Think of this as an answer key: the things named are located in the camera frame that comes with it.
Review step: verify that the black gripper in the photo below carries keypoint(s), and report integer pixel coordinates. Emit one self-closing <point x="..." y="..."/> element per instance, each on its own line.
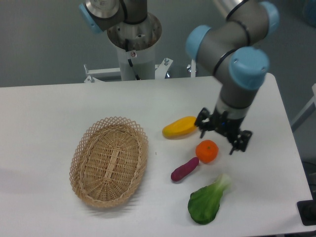
<point x="228" y="127"/>

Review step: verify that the purple sweet potato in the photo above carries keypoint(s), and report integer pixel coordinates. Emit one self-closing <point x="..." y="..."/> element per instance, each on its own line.
<point x="182" y="171"/>

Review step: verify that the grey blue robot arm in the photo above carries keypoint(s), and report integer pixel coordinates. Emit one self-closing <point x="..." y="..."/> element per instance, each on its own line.
<point x="228" y="53"/>

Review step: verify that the orange tangerine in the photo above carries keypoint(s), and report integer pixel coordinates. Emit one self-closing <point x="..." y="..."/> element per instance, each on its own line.
<point x="207" y="151"/>

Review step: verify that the yellow mango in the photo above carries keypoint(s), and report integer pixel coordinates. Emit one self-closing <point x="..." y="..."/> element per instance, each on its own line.
<point x="180" y="127"/>

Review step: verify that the green bok choy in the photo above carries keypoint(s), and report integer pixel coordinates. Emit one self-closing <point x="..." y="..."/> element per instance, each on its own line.
<point x="204" y="203"/>

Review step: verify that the black device at table edge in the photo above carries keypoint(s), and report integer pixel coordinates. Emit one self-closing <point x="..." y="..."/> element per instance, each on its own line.
<point x="307" y="212"/>

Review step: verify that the woven wicker basket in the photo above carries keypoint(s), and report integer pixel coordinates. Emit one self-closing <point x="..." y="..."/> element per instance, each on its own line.
<point x="109" y="162"/>

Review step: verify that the white metal frame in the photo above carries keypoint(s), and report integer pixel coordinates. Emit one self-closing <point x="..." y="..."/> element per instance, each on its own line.
<point x="162" y="71"/>

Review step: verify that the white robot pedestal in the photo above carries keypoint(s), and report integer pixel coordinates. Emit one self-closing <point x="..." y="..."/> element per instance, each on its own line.
<point x="136" y="47"/>

